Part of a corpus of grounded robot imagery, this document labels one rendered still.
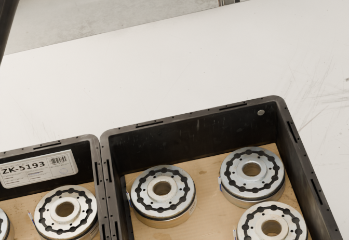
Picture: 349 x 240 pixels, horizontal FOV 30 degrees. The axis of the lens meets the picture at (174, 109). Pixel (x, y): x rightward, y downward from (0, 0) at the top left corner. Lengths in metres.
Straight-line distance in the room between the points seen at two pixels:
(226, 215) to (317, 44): 0.59
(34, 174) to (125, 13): 1.78
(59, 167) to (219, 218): 0.27
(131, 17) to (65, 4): 0.33
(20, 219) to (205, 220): 0.30
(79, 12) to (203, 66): 1.48
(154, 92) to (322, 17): 0.44
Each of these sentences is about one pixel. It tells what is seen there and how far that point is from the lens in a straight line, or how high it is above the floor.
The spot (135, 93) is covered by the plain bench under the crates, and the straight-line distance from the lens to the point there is 1.42.
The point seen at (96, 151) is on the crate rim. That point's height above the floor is 0.93.
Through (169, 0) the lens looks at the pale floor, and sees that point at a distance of 2.83.
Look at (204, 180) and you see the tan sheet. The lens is 1.07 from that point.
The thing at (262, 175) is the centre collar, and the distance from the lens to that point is 1.03.
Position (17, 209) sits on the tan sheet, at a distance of 1.11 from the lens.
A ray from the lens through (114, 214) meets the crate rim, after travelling 0.93.
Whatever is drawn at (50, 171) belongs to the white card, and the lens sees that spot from 1.08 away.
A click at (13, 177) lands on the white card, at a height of 0.88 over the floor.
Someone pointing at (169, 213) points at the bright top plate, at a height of 0.86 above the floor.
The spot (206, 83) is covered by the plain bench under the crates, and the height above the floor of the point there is 0.70.
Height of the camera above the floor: 1.68
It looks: 46 degrees down
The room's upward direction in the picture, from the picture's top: 10 degrees counter-clockwise
